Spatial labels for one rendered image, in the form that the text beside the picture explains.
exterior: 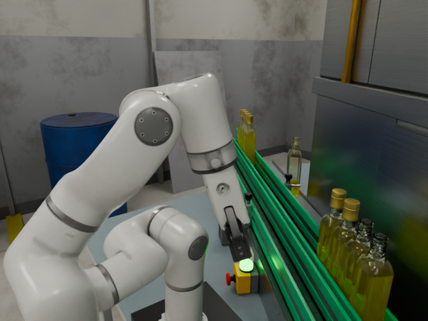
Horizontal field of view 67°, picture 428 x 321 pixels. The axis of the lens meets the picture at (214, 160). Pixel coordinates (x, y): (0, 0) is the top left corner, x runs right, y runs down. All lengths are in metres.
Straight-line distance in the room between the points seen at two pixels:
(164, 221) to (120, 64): 2.81
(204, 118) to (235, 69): 3.72
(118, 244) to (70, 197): 0.29
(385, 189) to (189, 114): 0.61
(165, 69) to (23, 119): 1.40
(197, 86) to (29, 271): 0.32
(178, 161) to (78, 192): 3.09
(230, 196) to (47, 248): 0.26
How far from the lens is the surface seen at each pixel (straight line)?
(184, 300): 0.82
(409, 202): 0.85
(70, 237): 0.48
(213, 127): 0.45
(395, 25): 0.97
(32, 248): 0.50
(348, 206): 0.80
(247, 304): 1.09
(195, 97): 0.44
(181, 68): 3.57
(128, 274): 0.67
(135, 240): 0.71
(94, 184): 0.41
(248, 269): 1.07
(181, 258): 0.73
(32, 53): 3.29
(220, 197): 0.47
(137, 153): 0.39
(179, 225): 0.73
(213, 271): 1.20
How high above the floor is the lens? 1.49
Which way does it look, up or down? 19 degrees down
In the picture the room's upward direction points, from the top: straight up
